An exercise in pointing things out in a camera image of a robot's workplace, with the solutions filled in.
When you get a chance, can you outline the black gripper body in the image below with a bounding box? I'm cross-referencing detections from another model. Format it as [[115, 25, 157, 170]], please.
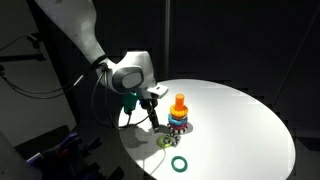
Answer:
[[139, 99, 158, 117]]

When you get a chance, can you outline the lime green toothed ring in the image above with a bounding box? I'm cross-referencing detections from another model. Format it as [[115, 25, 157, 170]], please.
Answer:
[[156, 135, 172, 148]]

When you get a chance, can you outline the small black white striped ring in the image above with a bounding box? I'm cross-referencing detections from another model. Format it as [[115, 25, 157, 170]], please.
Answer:
[[167, 134, 182, 148]]

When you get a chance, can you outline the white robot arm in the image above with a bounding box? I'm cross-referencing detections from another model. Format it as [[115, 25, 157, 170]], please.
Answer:
[[35, 0, 168, 133]]

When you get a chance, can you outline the orange stacking rod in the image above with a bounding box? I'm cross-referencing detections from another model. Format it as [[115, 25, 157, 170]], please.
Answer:
[[175, 94, 185, 111]]

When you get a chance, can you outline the dark equipment cart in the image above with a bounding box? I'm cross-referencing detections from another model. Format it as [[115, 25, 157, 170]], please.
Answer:
[[15, 126, 124, 180]]

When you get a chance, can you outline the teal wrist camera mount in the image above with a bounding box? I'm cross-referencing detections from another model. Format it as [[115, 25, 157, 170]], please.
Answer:
[[123, 92, 138, 115]]

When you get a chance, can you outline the orange yellow toothed ring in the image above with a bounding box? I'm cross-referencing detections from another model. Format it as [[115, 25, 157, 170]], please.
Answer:
[[169, 104, 190, 120]]

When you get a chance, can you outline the blue toothed ring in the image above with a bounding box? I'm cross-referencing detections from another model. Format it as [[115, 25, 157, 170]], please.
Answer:
[[167, 113, 189, 127]]

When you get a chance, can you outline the red toothed ring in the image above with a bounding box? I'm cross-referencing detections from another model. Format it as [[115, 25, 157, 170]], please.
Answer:
[[168, 121, 188, 132]]

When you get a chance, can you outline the black white striped base ring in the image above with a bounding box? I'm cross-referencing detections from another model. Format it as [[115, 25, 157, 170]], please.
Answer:
[[166, 122, 190, 136]]

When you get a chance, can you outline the teal ring on table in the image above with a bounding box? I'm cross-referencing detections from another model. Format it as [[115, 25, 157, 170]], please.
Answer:
[[170, 155, 189, 174]]

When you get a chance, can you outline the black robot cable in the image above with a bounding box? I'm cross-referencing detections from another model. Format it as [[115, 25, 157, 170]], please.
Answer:
[[0, 63, 158, 131]]

